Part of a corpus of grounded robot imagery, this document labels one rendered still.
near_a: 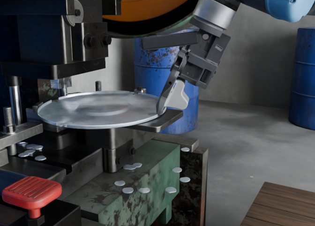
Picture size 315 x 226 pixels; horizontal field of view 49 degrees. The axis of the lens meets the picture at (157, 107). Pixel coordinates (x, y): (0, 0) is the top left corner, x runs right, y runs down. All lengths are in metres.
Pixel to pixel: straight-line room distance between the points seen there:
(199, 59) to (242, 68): 3.40
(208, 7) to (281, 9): 0.14
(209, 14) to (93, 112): 0.31
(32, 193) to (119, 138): 0.33
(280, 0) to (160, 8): 0.54
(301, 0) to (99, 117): 0.44
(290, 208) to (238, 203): 0.73
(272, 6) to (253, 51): 3.42
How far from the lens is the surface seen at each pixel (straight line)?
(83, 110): 0.78
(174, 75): 0.68
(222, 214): 1.91
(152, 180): 0.84
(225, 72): 4.13
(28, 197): 0.50
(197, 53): 0.70
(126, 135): 0.82
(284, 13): 0.62
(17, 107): 0.87
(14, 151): 0.80
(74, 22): 0.77
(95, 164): 0.78
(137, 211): 0.80
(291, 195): 1.41
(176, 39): 0.70
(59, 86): 0.86
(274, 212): 1.29
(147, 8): 1.10
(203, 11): 0.68
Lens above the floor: 0.99
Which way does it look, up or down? 15 degrees down
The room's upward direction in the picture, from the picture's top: straight up
